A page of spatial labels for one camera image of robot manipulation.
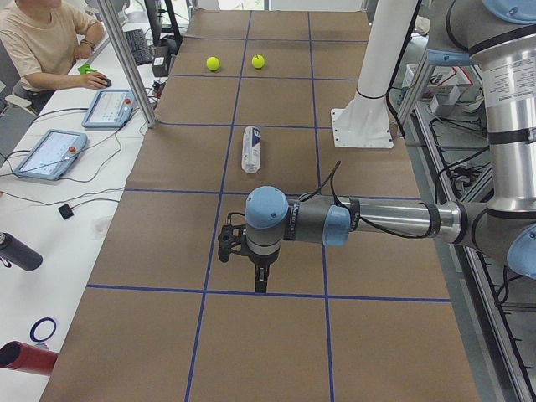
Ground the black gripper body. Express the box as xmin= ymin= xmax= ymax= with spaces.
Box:
xmin=250 ymin=253 xmax=278 ymax=276

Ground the clear tennis ball can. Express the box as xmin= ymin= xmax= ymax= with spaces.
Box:
xmin=241 ymin=126 xmax=260 ymax=174

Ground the yellow tennis ball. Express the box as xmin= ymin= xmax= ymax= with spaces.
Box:
xmin=251 ymin=54 xmax=265 ymax=70
xmin=206 ymin=56 xmax=220 ymax=71

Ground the small black square puck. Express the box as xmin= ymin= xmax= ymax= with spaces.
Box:
xmin=58 ymin=204 xmax=74 ymax=220

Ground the far blue teach pendant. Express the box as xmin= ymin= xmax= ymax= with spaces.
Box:
xmin=81 ymin=89 xmax=136 ymax=129

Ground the blue teach pendant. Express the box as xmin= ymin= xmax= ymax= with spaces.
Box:
xmin=81 ymin=89 xmax=136 ymax=129
xmin=13 ymin=129 xmax=87 ymax=181

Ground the black power adapter box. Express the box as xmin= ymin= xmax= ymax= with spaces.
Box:
xmin=152 ymin=46 xmax=170 ymax=77

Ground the near blue teach pendant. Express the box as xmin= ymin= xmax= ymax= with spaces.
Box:
xmin=13 ymin=129 xmax=87 ymax=181

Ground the black water bottle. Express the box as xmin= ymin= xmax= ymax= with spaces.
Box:
xmin=1 ymin=232 xmax=43 ymax=271

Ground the black keyboard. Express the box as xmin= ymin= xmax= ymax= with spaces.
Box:
xmin=123 ymin=29 xmax=152 ymax=65

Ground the red cylinder tube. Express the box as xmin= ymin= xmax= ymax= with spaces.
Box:
xmin=1 ymin=341 xmax=58 ymax=376

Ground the green plastic clip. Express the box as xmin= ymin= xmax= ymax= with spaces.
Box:
xmin=78 ymin=63 xmax=97 ymax=75

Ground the person in beige shirt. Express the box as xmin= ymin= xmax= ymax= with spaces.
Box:
xmin=1 ymin=0 xmax=107 ymax=113

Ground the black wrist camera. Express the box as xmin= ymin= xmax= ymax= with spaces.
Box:
xmin=218 ymin=224 xmax=250 ymax=263

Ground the blue tape ring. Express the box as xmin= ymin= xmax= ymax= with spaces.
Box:
xmin=30 ymin=317 xmax=58 ymax=343

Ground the aluminium frame post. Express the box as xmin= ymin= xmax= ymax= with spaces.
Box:
xmin=97 ymin=0 xmax=157 ymax=128

